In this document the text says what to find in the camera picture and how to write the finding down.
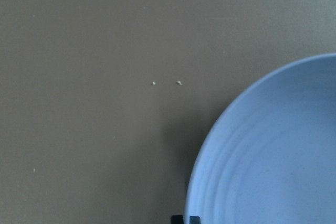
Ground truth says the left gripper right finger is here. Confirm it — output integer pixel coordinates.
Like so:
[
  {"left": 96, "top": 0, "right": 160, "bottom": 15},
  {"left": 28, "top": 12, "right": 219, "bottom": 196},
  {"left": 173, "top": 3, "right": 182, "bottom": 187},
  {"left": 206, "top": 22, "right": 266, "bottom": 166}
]
[{"left": 189, "top": 216, "right": 201, "bottom": 224}]

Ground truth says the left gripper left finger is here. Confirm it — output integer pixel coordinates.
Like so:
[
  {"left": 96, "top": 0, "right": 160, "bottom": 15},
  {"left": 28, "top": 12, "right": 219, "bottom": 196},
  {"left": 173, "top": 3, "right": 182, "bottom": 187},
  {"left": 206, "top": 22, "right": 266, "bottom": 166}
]
[{"left": 170, "top": 215, "right": 184, "bottom": 224}]

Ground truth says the blue round plate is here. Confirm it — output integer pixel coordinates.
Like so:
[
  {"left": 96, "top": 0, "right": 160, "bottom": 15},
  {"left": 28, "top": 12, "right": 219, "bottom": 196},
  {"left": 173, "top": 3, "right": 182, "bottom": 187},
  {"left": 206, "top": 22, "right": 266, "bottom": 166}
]
[{"left": 184, "top": 54, "right": 335, "bottom": 223}]

